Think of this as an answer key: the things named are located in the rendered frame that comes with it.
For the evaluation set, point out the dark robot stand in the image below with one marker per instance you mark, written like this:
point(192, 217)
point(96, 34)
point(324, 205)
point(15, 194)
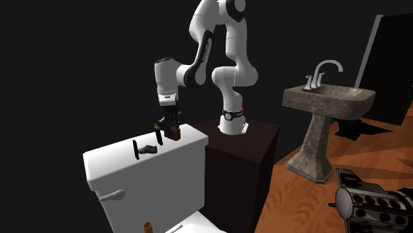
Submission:
point(238, 167)

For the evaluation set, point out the black upright stick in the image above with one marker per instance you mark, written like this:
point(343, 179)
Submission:
point(136, 150)

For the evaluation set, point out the small grey lumpy object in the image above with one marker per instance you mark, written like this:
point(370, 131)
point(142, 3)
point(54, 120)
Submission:
point(148, 149)

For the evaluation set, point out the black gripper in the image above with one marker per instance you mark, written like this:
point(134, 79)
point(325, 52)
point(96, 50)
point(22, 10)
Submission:
point(171, 116)

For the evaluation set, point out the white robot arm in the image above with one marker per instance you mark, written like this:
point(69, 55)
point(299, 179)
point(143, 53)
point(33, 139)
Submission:
point(235, 51)

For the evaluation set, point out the white toilet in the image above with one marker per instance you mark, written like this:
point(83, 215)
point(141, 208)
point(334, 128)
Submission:
point(145, 180)

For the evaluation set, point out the black and silver machine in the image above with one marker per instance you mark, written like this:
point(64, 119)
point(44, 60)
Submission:
point(371, 206)

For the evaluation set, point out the grey stone pedestal sink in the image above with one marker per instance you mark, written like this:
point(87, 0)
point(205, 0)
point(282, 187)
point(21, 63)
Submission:
point(317, 135)

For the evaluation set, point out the dark door with grey frame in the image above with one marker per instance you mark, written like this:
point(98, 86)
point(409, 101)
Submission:
point(390, 67)

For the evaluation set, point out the brown cylinder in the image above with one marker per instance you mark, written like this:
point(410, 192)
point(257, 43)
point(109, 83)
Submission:
point(147, 227)

